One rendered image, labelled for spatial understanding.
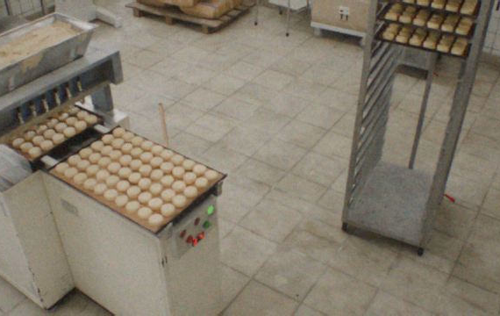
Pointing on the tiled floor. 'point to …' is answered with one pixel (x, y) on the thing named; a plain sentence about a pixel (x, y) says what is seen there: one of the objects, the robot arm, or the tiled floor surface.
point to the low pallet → (189, 15)
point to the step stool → (288, 9)
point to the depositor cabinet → (25, 224)
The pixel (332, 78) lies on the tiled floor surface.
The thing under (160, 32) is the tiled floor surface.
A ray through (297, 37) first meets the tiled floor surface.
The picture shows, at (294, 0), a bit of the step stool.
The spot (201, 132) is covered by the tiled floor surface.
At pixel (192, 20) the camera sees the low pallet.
